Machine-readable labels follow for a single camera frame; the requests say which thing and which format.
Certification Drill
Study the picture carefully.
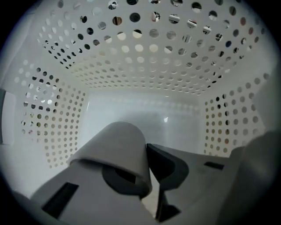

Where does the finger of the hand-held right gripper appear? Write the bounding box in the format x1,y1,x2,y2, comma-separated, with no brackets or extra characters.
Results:
146,143,242,225

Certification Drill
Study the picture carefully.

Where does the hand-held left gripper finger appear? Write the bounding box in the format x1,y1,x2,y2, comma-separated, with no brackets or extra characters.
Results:
30,161,159,225

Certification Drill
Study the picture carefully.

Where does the white cup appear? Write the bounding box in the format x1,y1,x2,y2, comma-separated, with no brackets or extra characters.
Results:
67,121,152,200

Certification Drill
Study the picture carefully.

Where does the white perforated plastic basket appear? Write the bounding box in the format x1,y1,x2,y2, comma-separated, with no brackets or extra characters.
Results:
0,0,281,176

